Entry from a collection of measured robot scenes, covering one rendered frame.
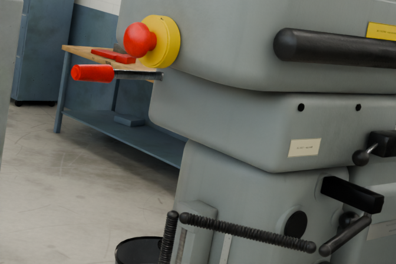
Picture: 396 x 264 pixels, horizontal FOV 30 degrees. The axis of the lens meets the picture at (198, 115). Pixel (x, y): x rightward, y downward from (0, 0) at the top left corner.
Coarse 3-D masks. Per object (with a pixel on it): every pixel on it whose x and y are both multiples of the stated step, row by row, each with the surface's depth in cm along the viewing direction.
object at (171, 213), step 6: (174, 210) 82; (168, 216) 82; (174, 216) 81; (168, 222) 82; (174, 222) 82; (168, 228) 82; (174, 228) 82; (168, 234) 82; (174, 234) 82; (162, 240) 83; (168, 240) 82; (162, 246) 82; (168, 246) 82; (162, 252) 82; (168, 252) 82; (162, 258) 82; (168, 258) 83
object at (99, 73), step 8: (88, 64) 91; (96, 64) 92; (104, 64) 93; (72, 72) 90; (80, 72) 89; (88, 72) 90; (96, 72) 91; (104, 72) 92; (112, 72) 92; (120, 72) 94; (128, 72) 95; (136, 72) 96; (144, 72) 97; (152, 72) 98; (160, 72) 99; (80, 80) 90; (88, 80) 91; (96, 80) 91; (104, 80) 92; (160, 80) 99
